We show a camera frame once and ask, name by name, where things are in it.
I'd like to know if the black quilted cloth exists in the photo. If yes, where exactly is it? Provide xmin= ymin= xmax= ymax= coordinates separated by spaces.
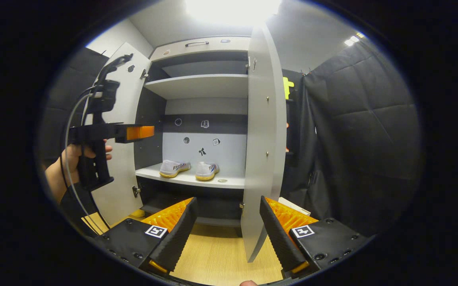
xmin=301 ymin=38 xmax=426 ymax=237
xmin=38 ymin=47 xmax=108 ymax=167

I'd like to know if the beige cover book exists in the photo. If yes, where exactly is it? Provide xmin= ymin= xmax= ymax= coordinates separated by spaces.
xmin=279 ymin=197 xmax=311 ymax=216

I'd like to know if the black backdrop cloth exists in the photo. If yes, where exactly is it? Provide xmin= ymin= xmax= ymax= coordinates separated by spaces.
xmin=282 ymin=68 xmax=317 ymax=199

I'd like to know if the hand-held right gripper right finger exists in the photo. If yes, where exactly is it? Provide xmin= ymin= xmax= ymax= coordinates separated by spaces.
xmin=259 ymin=195 xmax=369 ymax=278

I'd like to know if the white striped canvas shoe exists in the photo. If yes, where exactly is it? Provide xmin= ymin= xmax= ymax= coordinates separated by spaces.
xmin=195 ymin=162 xmax=219 ymax=181
xmin=159 ymin=160 xmax=192 ymax=178

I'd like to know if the large ceiling light panel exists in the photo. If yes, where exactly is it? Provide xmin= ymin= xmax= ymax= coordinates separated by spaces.
xmin=184 ymin=0 xmax=282 ymax=26

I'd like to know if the grey shoe cabinet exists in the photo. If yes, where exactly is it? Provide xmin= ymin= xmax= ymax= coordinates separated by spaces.
xmin=134 ymin=36 xmax=251 ymax=239

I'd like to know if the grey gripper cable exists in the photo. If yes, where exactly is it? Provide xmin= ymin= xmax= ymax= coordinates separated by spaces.
xmin=63 ymin=85 xmax=106 ymax=236

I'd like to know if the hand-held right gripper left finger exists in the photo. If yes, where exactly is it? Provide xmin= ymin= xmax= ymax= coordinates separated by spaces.
xmin=94 ymin=197 xmax=198 ymax=278

